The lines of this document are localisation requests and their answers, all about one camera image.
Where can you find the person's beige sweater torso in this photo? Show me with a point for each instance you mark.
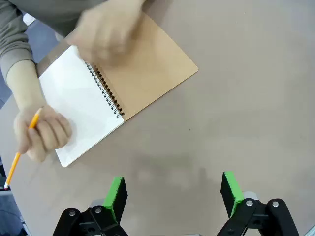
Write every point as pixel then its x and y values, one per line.
pixel 14 37

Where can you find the yellow pencil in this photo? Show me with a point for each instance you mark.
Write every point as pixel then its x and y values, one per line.
pixel 14 163

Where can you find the person's right hand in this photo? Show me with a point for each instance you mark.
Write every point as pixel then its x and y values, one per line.
pixel 46 132

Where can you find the person's left hand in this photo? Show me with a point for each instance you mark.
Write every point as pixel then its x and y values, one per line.
pixel 108 32

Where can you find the white paper scrap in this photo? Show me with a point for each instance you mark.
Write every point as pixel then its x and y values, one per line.
pixel 29 18

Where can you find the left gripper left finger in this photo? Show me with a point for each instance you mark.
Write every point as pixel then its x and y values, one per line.
pixel 115 196

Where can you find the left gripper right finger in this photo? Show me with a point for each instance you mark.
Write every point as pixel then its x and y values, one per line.
pixel 231 194

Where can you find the spiral notebook kraft cover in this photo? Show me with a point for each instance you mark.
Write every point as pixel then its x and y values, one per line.
pixel 147 78

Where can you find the person's right forearm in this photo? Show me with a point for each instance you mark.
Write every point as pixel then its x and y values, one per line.
pixel 24 83

